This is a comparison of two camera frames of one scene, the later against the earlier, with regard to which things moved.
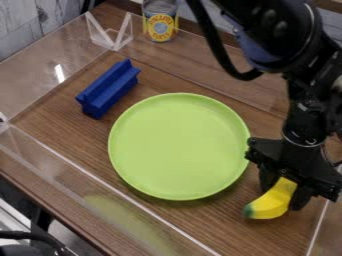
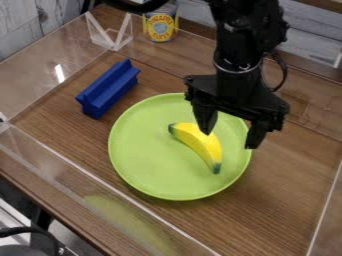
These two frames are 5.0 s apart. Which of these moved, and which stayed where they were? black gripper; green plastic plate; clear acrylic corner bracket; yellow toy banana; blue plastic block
Moved: black gripper; yellow toy banana
Stayed: green plastic plate; blue plastic block; clear acrylic corner bracket
